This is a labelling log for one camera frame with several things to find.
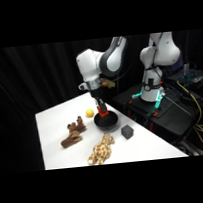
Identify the electronics control unit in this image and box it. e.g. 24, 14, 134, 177
162, 61, 203, 96

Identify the brown plush animal toy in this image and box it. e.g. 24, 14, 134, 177
57, 115, 90, 150

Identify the giraffe plush toy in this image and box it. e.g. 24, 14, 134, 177
85, 131, 118, 167

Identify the yellow ball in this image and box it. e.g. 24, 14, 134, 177
84, 107, 95, 118

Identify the dark grey cube box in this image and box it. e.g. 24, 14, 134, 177
120, 124, 135, 141

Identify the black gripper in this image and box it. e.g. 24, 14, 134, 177
90, 86, 109, 114

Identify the black bowl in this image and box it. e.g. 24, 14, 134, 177
93, 111, 121, 131

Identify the black robot stand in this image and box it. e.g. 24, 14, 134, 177
110, 76, 203, 152

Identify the yellow cable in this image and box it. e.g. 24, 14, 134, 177
175, 78, 203, 150

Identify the black curtain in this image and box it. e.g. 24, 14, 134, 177
0, 28, 203, 176

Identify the red cube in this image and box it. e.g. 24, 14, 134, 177
97, 105, 111, 118

